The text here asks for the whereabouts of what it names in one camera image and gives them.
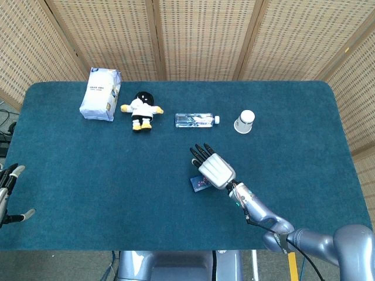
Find white tissue pack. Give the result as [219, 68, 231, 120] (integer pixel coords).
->
[79, 67, 122, 122]

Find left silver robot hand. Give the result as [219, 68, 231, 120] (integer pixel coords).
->
[0, 163, 36, 229]

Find black white plush doll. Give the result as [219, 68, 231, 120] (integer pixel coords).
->
[120, 91, 165, 133]

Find blue and grey box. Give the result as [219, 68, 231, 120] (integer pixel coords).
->
[189, 174, 212, 193]

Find blue carpet table cover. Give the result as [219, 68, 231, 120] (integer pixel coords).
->
[0, 80, 375, 252]

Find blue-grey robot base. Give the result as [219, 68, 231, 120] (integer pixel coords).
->
[117, 249, 244, 281]

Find woven bamboo folding screen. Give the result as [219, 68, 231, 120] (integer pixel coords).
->
[0, 0, 375, 157]

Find black floor cables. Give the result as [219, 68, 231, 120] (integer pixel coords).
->
[0, 108, 18, 157]

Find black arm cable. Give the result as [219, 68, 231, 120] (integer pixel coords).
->
[244, 215, 323, 281]

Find white paper cup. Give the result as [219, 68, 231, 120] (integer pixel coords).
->
[233, 109, 255, 135]

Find clear plastic water bottle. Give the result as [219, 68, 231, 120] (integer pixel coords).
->
[175, 112, 221, 129]

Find blue cable under table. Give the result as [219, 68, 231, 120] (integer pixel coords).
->
[108, 250, 118, 277]

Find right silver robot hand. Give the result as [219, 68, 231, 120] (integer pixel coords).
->
[189, 142, 237, 191]

